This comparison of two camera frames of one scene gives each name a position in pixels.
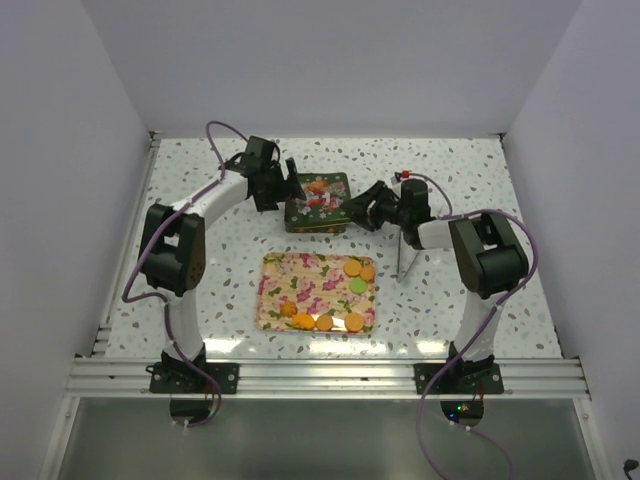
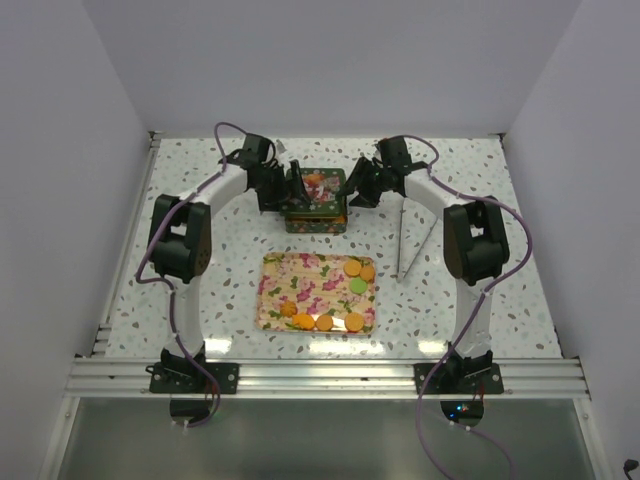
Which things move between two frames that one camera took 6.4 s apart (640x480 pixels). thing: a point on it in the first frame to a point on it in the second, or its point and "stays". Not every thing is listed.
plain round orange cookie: [324, 322] stays
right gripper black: [358, 205] to [359, 176]
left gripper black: [269, 203] stays
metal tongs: [399, 278] stays
